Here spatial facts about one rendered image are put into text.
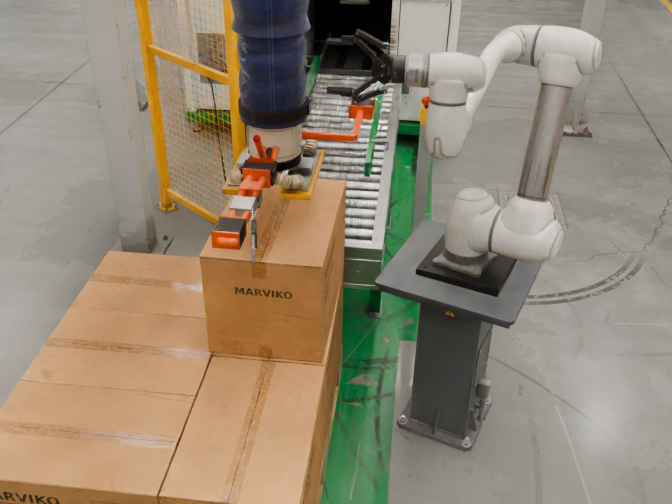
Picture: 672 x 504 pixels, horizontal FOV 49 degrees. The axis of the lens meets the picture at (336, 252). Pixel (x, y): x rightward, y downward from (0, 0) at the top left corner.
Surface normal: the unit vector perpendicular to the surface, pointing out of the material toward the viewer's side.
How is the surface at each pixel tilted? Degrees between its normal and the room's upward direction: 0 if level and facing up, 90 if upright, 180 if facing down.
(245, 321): 90
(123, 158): 90
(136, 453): 0
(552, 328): 0
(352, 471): 0
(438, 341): 90
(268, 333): 90
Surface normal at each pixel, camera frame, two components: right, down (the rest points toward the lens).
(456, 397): -0.44, 0.48
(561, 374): 0.01, -0.84
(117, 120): -0.11, 0.54
